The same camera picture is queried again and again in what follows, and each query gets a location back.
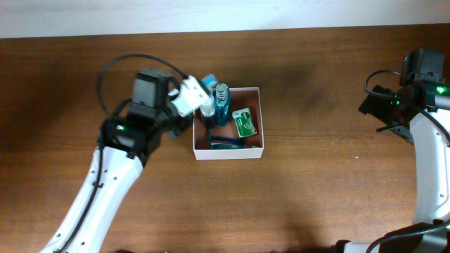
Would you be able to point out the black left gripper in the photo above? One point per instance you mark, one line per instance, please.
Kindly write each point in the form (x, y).
(182, 124)

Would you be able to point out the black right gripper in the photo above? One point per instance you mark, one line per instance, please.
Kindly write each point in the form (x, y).
(374, 107)

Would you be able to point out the clear pump spray bottle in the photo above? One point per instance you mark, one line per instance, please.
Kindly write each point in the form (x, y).
(208, 110)

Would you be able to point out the blue white toothbrush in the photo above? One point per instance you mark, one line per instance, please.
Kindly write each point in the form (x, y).
(210, 81)

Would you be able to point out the blue Listerine mouthwash bottle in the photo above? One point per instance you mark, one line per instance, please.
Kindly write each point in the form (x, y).
(222, 103)

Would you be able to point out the teal toothpaste tube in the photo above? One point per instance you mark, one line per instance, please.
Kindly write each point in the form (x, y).
(229, 146)

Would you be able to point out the green white Dettol soap box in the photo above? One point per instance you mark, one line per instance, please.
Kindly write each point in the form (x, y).
(244, 124)

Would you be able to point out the blue disposable razor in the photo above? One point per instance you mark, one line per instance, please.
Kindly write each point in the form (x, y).
(235, 141)

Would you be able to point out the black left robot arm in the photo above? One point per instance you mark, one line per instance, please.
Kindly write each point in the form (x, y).
(127, 138)

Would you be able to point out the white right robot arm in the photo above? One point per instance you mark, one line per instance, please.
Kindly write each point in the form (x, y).
(429, 231)

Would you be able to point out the white cardboard box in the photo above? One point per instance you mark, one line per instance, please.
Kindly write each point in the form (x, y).
(246, 97)

